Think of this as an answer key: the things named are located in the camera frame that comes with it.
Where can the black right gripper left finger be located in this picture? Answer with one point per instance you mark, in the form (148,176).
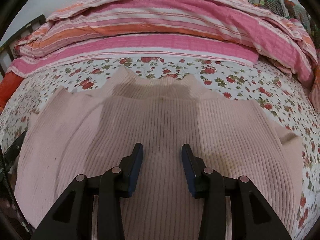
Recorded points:
(71,215)

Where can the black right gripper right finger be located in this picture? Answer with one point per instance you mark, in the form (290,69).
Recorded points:
(251,215)

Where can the pink ribbed knit sweater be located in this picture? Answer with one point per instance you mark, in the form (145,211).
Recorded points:
(89,132)

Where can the person's left hand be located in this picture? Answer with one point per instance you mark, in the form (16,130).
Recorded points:
(9,209)

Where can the red orange pillow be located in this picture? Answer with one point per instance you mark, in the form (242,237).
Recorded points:
(8,86)

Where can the dark wooden headboard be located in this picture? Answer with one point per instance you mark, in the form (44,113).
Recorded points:
(7,48)

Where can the floral bed sheet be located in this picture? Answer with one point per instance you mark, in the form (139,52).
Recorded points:
(281,97)

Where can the pink striped quilt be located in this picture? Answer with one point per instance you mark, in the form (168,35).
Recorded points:
(284,41)

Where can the dark patterned blanket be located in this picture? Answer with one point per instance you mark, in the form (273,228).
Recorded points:
(291,10)

